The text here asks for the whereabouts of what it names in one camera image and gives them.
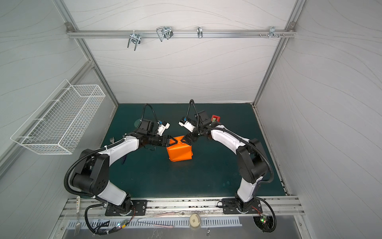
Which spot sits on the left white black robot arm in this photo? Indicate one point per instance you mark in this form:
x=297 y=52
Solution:
x=89 y=175

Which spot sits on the white power strip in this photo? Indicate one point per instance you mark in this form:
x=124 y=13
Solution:
x=78 y=201

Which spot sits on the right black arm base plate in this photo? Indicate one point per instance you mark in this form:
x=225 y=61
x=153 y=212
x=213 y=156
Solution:
x=229 y=206

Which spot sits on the right metal bolt clamp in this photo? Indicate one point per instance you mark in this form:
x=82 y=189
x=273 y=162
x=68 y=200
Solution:
x=273 y=33

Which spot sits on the middle metal u-bolt clamp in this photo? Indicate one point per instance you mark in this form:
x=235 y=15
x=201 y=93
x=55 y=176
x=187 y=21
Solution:
x=164 y=32

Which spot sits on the white wire basket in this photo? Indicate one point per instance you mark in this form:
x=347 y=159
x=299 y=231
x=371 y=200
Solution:
x=57 y=126

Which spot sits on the small metal bracket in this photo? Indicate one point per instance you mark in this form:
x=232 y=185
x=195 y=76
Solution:
x=199 y=32

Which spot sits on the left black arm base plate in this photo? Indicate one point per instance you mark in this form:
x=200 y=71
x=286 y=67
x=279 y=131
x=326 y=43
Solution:
x=140 y=207

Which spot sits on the aluminium crossbar rail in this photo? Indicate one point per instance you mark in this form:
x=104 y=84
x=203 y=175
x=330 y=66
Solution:
x=178 y=34

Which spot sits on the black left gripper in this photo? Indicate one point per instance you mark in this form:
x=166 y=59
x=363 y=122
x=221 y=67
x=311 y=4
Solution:
x=166 y=140

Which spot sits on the orange wrapping paper sheet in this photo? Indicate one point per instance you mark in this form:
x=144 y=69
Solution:
x=180 y=151

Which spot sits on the blue serrated knife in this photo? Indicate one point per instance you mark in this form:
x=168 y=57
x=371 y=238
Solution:
x=123 y=160

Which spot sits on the white slotted vent strip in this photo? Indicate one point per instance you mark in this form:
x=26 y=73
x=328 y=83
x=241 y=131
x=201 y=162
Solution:
x=206 y=222

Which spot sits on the red tape dispenser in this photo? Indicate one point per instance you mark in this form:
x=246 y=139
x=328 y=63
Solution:
x=215 y=118

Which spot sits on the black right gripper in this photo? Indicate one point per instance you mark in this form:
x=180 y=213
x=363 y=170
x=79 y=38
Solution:
x=193 y=137

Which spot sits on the left metal u-bolt clamp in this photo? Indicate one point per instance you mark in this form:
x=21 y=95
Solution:
x=134 y=40

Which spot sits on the metal u-bolt clamp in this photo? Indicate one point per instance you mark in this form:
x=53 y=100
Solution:
x=134 y=40
x=164 y=32

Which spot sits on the fork hanging at front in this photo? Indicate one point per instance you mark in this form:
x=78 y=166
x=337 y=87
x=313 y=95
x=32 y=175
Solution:
x=78 y=225

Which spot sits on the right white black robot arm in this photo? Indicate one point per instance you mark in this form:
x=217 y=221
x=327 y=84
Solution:
x=253 y=165

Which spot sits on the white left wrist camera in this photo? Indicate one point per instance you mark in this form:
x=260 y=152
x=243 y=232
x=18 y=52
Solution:
x=162 y=126

